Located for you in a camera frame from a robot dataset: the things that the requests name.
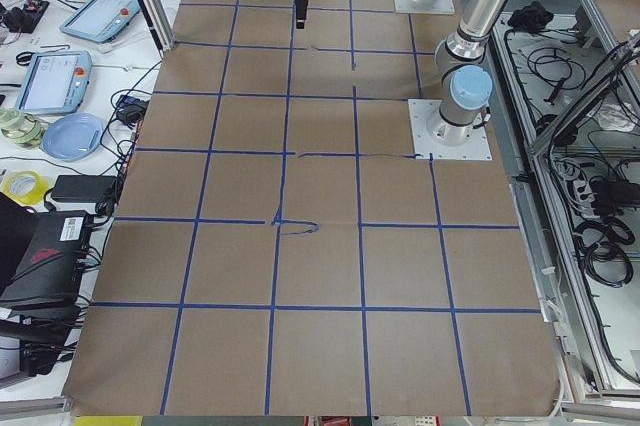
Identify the yellow tape roll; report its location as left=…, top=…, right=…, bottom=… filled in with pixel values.
left=2, top=171, right=49, bottom=206

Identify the black power adapter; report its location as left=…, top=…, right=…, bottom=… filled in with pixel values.
left=50, top=175, right=116, bottom=203

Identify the green tape rolls stack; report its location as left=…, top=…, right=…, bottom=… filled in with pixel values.
left=1, top=108, right=45, bottom=148

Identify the lower teach pendant tablet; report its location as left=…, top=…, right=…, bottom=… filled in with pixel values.
left=15, top=51, right=93, bottom=115

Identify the teach pendant tablet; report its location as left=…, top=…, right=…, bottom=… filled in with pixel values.
left=15, top=51, right=93, bottom=115
left=59, top=0, right=141, bottom=44

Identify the black computer box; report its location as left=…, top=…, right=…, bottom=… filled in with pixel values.
left=1, top=195, right=93, bottom=311

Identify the upper teach pendant tablet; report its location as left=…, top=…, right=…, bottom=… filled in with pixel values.
left=59, top=0, right=141, bottom=44

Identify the blue plate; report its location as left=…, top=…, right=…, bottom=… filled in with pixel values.
left=41, top=113, right=104, bottom=162

